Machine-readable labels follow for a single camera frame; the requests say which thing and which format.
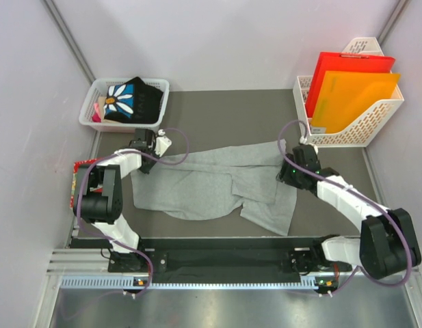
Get red folder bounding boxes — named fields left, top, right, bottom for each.
left=305, top=52, right=396, bottom=118

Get red green patterned book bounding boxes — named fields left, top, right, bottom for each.
left=69, top=159, right=103, bottom=209

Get white file organizer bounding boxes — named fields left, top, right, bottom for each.
left=293, top=37, right=404, bottom=148

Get grey slotted cable duct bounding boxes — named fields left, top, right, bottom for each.
left=60, top=275, right=319, bottom=290

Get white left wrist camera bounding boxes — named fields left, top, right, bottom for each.
left=155, top=129, right=172, bottom=158

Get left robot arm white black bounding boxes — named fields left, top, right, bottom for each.
left=72, top=128, right=166, bottom=273

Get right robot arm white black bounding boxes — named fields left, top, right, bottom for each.
left=277, top=144, right=422, bottom=280

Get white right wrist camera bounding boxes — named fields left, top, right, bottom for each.
left=299, top=136, right=319, bottom=154

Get pink beige folded cloths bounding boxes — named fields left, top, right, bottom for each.
left=92, top=96, right=106, bottom=123

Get grey t shirt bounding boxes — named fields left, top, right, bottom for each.
left=131, top=141, right=297, bottom=236

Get white plastic basket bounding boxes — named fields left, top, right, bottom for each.
left=79, top=78, right=170, bottom=133

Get black daisy print t shirt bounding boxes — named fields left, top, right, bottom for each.
left=104, top=77, right=163, bottom=124

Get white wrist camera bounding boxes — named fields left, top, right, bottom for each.
left=299, top=136, right=319, bottom=154
left=155, top=129, right=172, bottom=158

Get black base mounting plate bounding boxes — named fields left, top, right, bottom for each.
left=107, top=237, right=352, bottom=285

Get orange folder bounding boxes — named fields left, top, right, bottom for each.
left=311, top=73, right=401, bottom=134

